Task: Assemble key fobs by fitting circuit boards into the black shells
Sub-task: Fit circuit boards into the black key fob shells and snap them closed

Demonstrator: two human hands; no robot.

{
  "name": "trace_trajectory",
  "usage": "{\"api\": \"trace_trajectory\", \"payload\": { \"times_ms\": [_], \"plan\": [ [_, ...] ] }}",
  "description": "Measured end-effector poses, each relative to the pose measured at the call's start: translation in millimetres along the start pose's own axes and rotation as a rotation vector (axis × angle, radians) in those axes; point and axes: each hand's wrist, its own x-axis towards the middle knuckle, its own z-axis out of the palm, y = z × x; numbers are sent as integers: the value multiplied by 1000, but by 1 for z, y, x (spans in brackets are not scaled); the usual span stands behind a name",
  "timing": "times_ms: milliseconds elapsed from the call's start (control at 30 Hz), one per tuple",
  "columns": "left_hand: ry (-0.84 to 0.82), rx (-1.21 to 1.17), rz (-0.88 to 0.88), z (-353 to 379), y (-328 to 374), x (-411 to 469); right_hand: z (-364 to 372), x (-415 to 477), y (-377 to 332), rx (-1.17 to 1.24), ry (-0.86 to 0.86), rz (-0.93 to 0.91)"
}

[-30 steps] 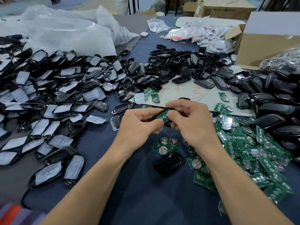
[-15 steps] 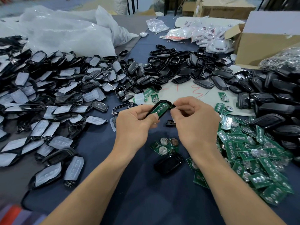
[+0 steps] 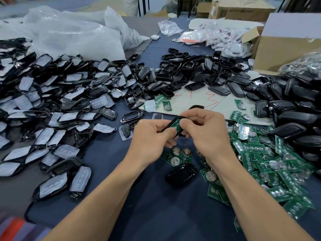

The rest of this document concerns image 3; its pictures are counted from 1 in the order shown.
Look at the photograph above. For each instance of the pile of black shell halves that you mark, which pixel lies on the pile of black shell halves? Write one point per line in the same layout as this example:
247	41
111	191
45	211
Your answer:
203	75

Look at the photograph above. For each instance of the person's left hand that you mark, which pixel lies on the person's left hand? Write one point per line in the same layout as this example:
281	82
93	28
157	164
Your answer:
148	143

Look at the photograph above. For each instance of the pile of green circuit boards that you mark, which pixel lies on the pile of green circuit boards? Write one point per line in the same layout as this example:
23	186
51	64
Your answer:
271	168

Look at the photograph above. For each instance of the person's left forearm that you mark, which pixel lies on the person's left forearm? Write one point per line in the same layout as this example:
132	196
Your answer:
90	205

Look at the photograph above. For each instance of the small glossy black shell cover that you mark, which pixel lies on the small glossy black shell cover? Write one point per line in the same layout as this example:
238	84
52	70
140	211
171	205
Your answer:
196	107

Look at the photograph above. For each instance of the white sack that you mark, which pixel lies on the white sack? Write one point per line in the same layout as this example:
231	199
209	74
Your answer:
131	5

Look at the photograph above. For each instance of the small crumpled clear plastic bag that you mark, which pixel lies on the small crumpled clear plastic bag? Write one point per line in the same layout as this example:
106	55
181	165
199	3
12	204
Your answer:
170	28

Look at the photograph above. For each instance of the clear bag with red label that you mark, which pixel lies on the clear bag with red label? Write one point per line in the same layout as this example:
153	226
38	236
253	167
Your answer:
193	36

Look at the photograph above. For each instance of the pile of assembled black fobs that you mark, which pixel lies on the pile of assembled black fobs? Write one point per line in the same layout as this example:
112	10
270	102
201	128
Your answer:
298	113

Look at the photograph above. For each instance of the person's right hand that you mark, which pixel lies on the person's right hand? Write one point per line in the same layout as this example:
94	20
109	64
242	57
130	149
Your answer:
210	135

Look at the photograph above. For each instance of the brown cardboard box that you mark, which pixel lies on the brown cardboard box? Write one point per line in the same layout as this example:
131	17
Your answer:
242	11

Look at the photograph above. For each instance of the small green circuit board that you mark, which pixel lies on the small green circuit board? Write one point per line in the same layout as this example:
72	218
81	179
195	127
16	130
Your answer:
176	127

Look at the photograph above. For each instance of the pile of shells with pads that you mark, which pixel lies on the pile of shells with pads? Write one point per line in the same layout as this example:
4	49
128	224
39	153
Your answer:
50	115

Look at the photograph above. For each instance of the black metal table frame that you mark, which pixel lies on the black metal table frame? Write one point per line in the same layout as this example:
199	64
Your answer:
143	5

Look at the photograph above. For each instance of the large open cardboard box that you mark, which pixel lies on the large open cardboard box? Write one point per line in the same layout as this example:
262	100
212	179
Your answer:
286	50

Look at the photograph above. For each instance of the red blue striped bag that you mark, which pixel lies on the red blue striped bag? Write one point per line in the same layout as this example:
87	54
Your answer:
20	229

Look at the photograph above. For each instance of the lone glossy black shell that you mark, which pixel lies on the lone glossy black shell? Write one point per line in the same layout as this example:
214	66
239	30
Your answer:
181	175

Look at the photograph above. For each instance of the large white plastic bag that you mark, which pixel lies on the large white plastic bag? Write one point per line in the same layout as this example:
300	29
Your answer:
70	35

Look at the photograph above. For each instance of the clear bag of metal parts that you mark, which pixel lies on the clear bag of metal parts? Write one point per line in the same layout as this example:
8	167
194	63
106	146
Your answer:
308	65

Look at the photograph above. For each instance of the heap of clear parts bags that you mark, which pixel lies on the heap of clear parts bags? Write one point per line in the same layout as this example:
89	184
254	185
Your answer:
230	40

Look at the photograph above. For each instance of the person's right forearm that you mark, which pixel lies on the person's right forearm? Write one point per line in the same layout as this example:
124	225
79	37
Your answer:
261	208

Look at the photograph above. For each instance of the small white object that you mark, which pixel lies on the small white object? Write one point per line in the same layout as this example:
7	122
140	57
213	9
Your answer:
155	37

